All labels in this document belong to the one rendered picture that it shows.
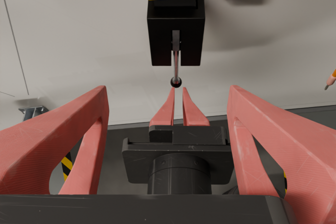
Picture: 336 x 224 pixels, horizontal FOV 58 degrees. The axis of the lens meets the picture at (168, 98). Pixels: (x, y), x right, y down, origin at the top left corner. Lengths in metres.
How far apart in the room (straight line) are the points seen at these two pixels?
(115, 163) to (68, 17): 1.27
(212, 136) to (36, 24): 0.24
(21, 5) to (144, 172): 0.22
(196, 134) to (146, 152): 0.05
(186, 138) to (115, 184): 1.37
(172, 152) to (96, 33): 0.18
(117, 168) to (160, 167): 1.33
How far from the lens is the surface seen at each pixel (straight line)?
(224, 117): 0.54
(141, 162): 0.28
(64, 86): 0.48
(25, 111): 0.57
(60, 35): 0.39
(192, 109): 0.30
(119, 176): 1.61
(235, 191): 0.18
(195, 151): 0.27
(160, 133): 0.28
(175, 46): 0.25
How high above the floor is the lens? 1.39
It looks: 76 degrees down
